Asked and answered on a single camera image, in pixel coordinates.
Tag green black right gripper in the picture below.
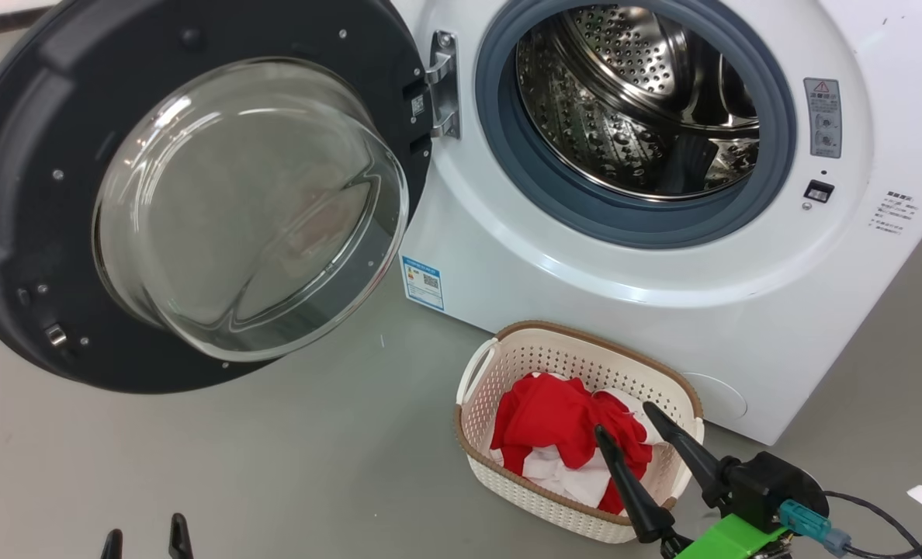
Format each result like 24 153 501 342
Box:
594 401 829 559

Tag red and white garment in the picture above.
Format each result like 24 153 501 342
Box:
490 372 667 516

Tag dark round glass washer door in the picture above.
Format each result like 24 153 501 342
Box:
0 0 433 394

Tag cream perforated laundry basket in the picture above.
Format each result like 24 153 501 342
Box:
453 320 705 544

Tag white washing machine body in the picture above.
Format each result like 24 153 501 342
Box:
387 0 922 446

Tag perforated steel washer drum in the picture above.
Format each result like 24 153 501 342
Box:
515 4 761 201

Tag chrome door hinge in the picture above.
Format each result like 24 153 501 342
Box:
426 30 462 141

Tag round white filter cover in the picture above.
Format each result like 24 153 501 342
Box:
678 371 749 424

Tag blue energy label sticker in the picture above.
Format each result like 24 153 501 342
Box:
401 255 445 312

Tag grey warning sticker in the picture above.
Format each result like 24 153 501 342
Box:
803 77 843 159

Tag teal cable connector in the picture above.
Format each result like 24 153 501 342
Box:
778 499 852 557

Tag thin black cable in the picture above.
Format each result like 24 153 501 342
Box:
822 491 922 559

